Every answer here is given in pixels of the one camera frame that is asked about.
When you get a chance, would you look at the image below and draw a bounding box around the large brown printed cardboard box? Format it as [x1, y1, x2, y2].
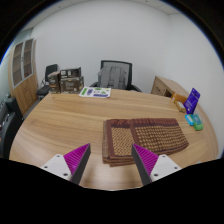
[59, 76, 85, 94]

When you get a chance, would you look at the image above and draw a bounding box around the wooden cabinet with glass doors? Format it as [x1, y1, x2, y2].
[8, 37, 39, 116]

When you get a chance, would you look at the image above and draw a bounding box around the small blue box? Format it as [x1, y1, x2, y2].
[184, 114, 195, 127]

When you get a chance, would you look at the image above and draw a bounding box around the white sheet with coloured prints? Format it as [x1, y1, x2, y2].
[78, 85, 112, 99]

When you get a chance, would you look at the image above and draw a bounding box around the small black office chair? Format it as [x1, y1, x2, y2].
[35, 63, 59, 99]

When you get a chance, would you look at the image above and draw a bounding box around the black mesh office chair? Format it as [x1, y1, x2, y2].
[89, 59, 143, 93]

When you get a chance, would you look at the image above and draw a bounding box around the wooden side desk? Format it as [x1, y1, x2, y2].
[150, 75, 191, 99]

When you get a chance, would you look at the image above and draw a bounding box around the black sofa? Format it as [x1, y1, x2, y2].
[0, 96, 24, 159]

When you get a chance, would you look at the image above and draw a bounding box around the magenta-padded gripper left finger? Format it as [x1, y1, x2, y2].
[40, 143, 92, 185]

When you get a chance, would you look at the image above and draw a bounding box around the small brown cardboard box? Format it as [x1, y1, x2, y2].
[47, 70, 62, 94]

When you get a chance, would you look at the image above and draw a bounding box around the yellow flat packet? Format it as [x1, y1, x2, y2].
[174, 99, 188, 113]

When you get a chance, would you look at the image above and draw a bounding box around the purple upright box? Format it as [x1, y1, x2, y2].
[183, 87, 201, 115]

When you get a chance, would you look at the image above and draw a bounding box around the small green box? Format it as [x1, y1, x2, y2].
[191, 113, 204, 131]

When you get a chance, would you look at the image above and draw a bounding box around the orange box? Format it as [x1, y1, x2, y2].
[171, 92, 188, 104]

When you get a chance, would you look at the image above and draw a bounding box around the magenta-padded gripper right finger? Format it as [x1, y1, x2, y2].
[131, 143, 183, 186]

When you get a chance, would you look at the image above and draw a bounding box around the grey backpack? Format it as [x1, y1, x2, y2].
[97, 65, 128, 90]

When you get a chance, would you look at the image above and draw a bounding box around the dark printed cardboard box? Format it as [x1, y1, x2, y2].
[59, 67, 82, 80]

